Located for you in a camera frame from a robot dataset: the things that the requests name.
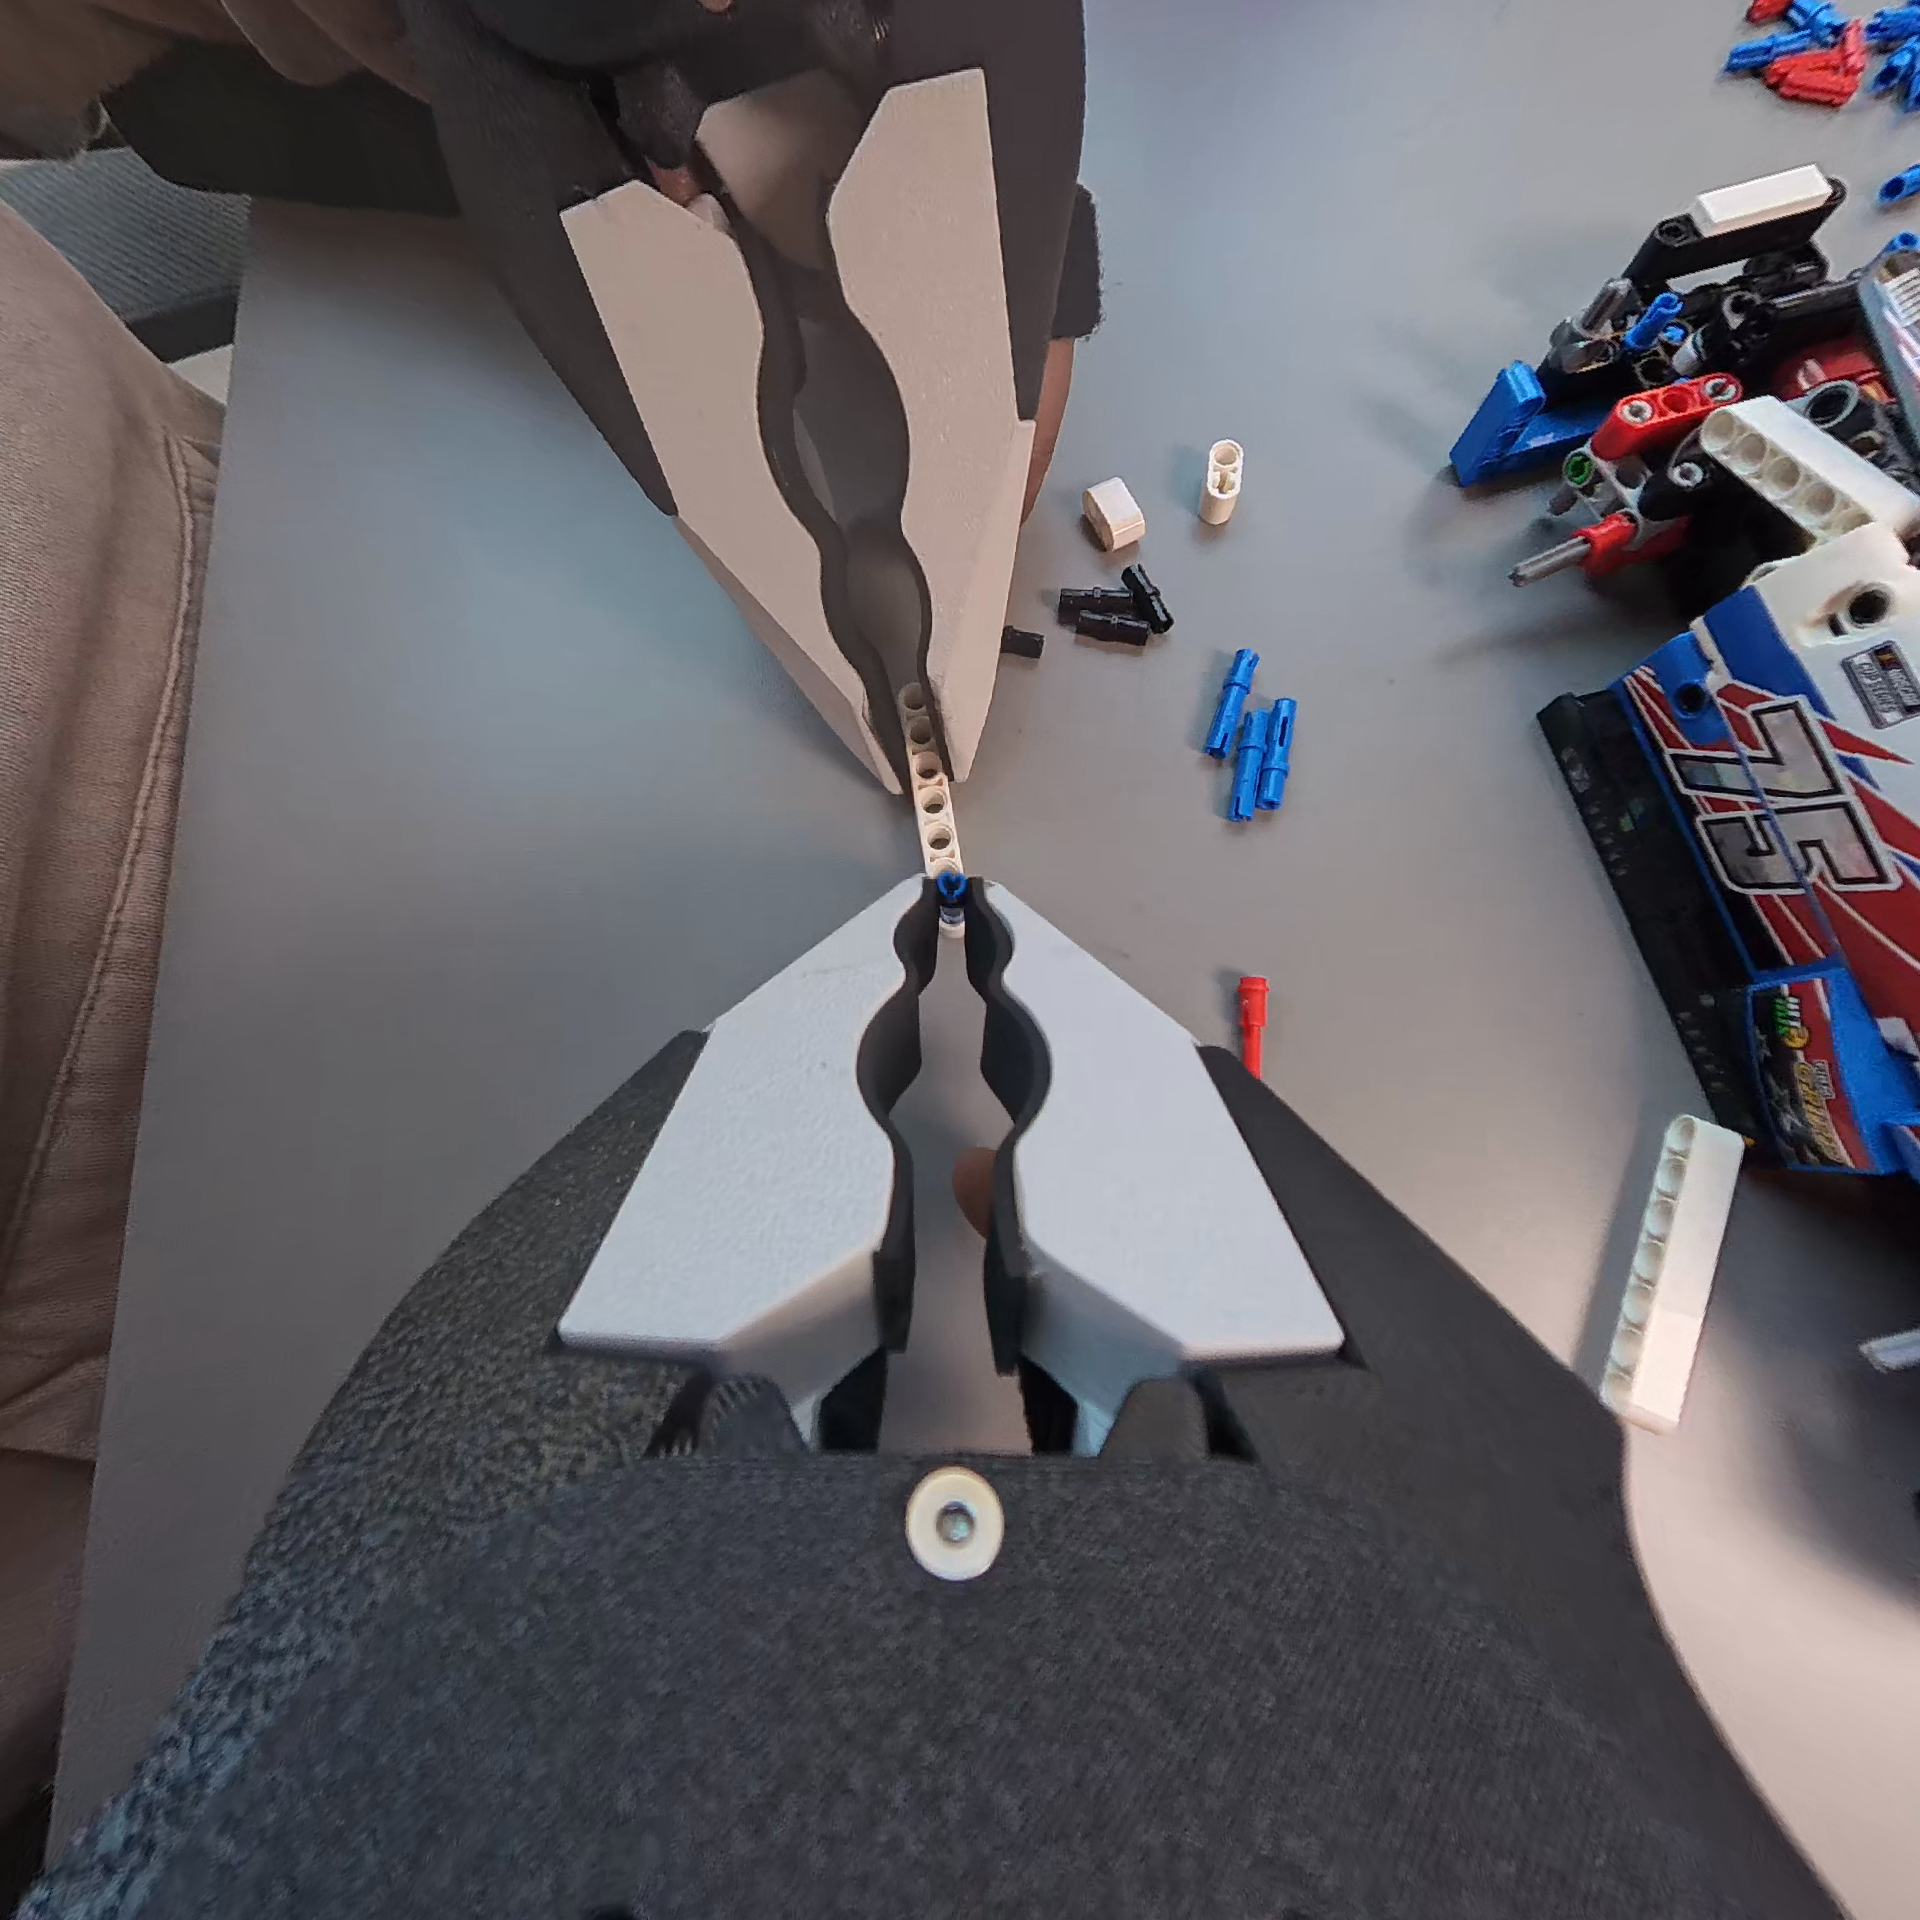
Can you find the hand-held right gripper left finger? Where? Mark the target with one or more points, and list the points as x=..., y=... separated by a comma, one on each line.
x=734, y=1185

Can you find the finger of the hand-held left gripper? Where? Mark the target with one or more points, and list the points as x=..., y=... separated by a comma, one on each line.
x=691, y=361
x=960, y=375

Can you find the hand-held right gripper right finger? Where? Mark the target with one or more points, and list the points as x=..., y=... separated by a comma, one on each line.
x=1170, y=1200

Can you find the red toy pin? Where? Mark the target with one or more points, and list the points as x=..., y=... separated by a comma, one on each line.
x=1253, y=1021

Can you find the thin white holed toy beam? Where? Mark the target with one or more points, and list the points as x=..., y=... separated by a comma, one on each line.
x=928, y=794

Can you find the person's left hand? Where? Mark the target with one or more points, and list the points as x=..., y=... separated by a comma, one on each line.
x=1052, y=405

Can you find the white curved toy brick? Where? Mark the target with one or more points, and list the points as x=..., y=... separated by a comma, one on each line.
x=1112, y=513

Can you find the white two-hole toy connector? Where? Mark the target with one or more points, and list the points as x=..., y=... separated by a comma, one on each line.
x=1223, y=482

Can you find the grey chair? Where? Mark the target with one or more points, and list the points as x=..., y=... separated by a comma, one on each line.
x=121, y=254

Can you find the thick white holed toy beam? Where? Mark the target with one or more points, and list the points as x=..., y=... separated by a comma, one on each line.
x=1673, y=1274

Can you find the toy brick race car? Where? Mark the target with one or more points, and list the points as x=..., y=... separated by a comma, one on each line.
x=1800, y=720

